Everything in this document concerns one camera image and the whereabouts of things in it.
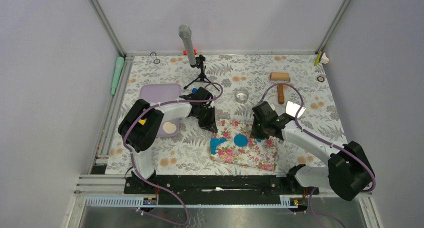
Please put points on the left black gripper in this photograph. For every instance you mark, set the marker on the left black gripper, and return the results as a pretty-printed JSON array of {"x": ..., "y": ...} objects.
[{"x": 210, "y": 124}]

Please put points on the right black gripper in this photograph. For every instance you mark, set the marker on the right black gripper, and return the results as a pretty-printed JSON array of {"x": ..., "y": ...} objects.
[{"x": 254, "y": 134}]

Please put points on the metal scraper wooden handle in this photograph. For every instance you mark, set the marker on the metal scraper wooden handle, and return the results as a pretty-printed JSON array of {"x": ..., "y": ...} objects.
[{"x": 294, "y": 110}]

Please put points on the blue dough scrap strip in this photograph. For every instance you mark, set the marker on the blue dough scrap strip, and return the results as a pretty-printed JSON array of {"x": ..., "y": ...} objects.
[{"x": 214, "y": 143}]

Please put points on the floral cutting board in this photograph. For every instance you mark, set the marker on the floral cutting board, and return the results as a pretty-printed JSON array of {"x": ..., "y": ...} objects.
[{"x": 259, "y": 155}]

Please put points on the wooden rolling pin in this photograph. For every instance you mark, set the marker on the wooden rolling pin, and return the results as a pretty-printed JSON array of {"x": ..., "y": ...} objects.
[{"x": 280, "y": 78}]

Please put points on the purple tray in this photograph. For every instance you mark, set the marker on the purple tray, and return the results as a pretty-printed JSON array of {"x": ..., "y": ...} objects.
[{"x": 158, "y": 93}]

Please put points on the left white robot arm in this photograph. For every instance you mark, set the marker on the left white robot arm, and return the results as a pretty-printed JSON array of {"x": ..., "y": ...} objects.
[{"x": 140, "y": 126}]

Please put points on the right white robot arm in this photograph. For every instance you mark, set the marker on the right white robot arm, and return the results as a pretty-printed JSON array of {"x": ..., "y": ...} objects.
[{"x": 347, "y": 171}]

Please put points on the beige dough disc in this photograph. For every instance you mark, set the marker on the beige dough disc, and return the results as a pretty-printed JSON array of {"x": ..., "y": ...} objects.
[{"x": 169, "y": 127}]

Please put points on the yellow dough disc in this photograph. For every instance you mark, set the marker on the yellow dough disc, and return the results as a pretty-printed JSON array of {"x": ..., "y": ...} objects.
[{"x": 142, "y": 121}]

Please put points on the black microphone tripod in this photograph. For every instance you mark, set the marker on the black microphone tripod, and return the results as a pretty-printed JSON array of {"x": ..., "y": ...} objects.
[{"x": 202, "y": 77}]

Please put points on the red clip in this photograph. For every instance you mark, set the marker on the red clip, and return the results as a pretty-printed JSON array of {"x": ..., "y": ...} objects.
[{"x": 185, "y": 52}]

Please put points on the grey microphone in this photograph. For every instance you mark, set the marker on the grey microphone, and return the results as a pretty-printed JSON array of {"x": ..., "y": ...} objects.
[{"x": 185, "y": 34}]

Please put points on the white clip in corner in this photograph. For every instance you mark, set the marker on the white clip in corner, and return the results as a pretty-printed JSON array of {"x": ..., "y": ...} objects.
[{"x": 324, "y": 59}]

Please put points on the green marker pen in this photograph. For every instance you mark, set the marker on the green marker pen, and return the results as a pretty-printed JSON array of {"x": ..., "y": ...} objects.
[{"x": 119, "y": 64}]

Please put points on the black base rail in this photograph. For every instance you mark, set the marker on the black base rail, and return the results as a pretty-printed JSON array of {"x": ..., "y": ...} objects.
[{"x": 217, "y": 189}]

